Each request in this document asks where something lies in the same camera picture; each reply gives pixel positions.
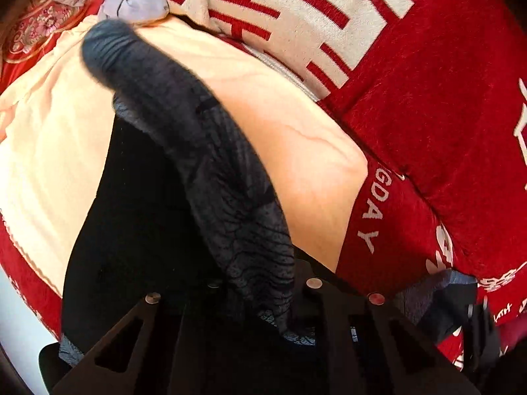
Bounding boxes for black pants with patterned lining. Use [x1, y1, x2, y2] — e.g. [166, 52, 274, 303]
[58, 18, 479, 367]

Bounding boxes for cream white cloth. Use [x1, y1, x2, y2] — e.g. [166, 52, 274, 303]
[1, 15, 368, 293]

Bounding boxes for red embroidered pillow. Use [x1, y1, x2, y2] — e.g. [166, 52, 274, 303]
[1, 0, 100, 65]

